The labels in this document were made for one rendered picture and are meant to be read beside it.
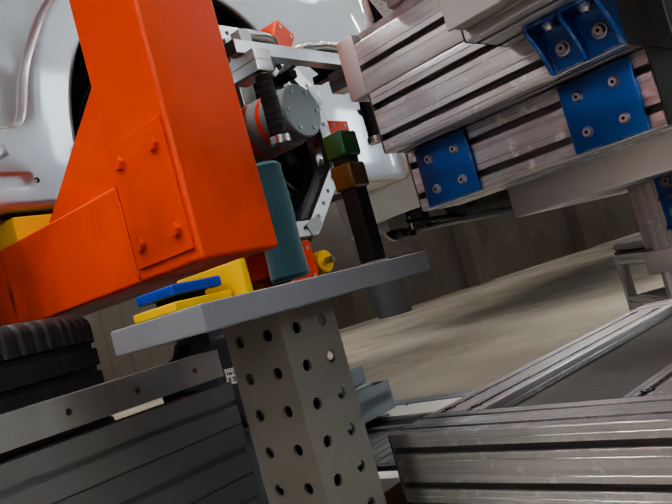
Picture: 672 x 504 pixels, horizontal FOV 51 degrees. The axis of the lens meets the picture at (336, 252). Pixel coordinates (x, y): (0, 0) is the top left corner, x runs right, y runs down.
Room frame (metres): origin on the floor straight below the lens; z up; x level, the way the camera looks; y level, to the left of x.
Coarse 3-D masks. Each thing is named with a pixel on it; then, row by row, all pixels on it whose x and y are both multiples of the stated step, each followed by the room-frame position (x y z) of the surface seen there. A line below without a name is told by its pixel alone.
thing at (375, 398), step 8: (360, 384) 1.93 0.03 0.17; (368, 384) 1.93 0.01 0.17; (376, 384) 1.87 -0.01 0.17; (384, 384) 1.89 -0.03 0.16; (360, 392) 1.81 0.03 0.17; (368, 392) 1.84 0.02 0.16; (376, 392) 1.86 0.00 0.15; (384, 392) 1.88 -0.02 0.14; (360, 400) 1.81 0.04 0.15; (368, 400) 1.83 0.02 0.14; (376, 400) 1.85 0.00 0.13; (384, 400) 1.88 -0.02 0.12; (392, 400) 1.90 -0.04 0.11; (368, 408) 1.82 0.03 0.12; (376, 408) 1.85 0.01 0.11; (384, 408) 1.87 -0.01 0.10; (392, 408) 1.90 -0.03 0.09; (368, 416) 1.82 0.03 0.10; (376, 416) 1.84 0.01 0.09
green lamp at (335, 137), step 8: (328, 136) 1.07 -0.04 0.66; (336, 136) 1.06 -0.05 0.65; (344, 136) 1.06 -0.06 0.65; (352, 136) 1.08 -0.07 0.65; (328, 144) 1.07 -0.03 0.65; (336, 144) 1.06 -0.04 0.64; (344, 144) 1.06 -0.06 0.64; (352, 144) 1.07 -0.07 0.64; (328, 152) 1.08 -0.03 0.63; (336, 152) 1.07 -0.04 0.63; (344, 152) 1.06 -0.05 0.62; (352, 152) 1.07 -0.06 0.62; (360, 152) 1.08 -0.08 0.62; (328, 160) 1.08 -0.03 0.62
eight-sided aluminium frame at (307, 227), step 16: (224, 32) 1.68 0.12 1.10; (304, 80) 1.87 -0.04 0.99; (320, 112) 1.90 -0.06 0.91; (320, 128) 1.88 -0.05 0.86; (320, 144) 1.89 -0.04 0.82; (320, 160) 1.93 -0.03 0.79; (320, 176) 1.90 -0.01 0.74; (320, 192) 1.83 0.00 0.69; (304, 208) 1.83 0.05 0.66; (320, 208) 1.81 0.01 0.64; (304, 224) 1.75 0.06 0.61; (320, 224) 1.79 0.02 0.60
